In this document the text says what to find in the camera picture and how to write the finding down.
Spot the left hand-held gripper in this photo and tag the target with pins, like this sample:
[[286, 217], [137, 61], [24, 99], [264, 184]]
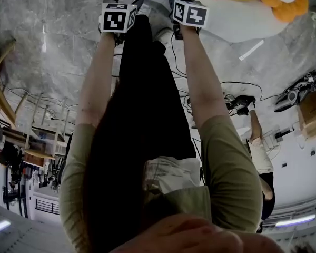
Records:
[[113, 20]]

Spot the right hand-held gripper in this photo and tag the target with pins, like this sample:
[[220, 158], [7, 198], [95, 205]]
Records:
[[195, 14]]

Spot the person's left forearm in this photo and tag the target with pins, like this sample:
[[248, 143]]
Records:
[[97, 83]]

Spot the person's right forearm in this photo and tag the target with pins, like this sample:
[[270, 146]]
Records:
[[202, 83]]

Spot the white round table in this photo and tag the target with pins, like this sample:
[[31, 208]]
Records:
[[226, 22]]

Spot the white shoe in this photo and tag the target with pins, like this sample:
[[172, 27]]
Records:
[[163, 34]]

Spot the black trousers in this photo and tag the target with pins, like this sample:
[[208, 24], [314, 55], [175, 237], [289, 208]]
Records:
[[152, 88]]

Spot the orange flower plush cushion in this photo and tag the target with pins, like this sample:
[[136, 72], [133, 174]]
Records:
[[284, 7]]

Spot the spare grey gripper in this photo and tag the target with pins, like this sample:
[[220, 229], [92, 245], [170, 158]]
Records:
[[295, 93]]

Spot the wooden oval side table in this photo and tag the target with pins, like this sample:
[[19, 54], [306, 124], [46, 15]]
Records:
[[0, 96]]

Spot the cardboard box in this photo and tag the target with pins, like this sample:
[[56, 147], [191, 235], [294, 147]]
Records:
[[313, 112]]

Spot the olive and white shirt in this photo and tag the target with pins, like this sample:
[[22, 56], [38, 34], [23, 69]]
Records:
[[231, 167]]

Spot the person's face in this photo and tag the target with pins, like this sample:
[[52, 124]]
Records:
[[195, 236]]

